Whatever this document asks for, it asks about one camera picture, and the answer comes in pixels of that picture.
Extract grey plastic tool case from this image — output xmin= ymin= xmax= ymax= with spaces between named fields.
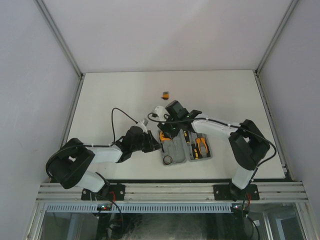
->
xmin=161 ymin=130 xmax=213 ymax=166

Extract orange hex key set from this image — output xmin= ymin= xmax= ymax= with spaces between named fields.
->
xmin=161 ymin=91 xmax=169 ymax=100

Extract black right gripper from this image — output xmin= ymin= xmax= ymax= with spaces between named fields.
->
xmin=158 ymin=114 xmax=181 ymax=139

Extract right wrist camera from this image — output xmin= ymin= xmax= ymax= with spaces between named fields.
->
xmin=152 ymin=105 xmax=168 ymax=122

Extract grey slotted cable duct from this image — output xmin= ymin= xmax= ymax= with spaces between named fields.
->
xmin=46 ymin=203 xmax=233 ymax=214

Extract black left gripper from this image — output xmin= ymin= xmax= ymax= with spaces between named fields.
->
xmin=131 ymin=130 xmax=162 ymax=153

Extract orange tape measure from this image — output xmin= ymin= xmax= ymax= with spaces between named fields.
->
xmin=159 ymin=131 xmax=172 ymax=153

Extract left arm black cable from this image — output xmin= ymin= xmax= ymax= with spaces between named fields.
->
xmin=110 ymin=107 xmax=138 ymax=146

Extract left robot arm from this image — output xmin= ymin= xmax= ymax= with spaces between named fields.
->
xmin=45 ymin=125 xmax=161 ymax=200

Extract screwdriver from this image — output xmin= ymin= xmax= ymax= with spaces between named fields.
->
xmin=191 ymin=143 xmax=200 ymax=160
xmin=183 ymin=131 xmax=191 ymax=144

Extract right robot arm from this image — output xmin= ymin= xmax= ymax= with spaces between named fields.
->
xmin=149 ymin=100 xmax=277 ymax=200

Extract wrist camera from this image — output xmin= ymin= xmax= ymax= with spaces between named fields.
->
xmin=136 ymin=118 xmax=149 ymax=133
xmin=152 ymin=105 xmax=168 ymax=122

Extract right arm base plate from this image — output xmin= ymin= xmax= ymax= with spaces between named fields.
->
xmin=213 ymin=182 xmax=260 ymax=202

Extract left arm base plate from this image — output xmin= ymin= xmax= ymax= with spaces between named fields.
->
xmin=81 ymin=183 xmax=126 ymax=202

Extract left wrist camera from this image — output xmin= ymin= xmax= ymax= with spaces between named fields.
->
xmin=136 ymin=118 xmax=149 ymax=133

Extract orange black pliers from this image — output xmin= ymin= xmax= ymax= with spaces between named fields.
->
xmin=195 ymin=133 xmax=211 ymax=158

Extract aluminium front rail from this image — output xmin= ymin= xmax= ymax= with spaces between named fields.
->
xmin=36 ymin=182 xmax=309 ymax=203

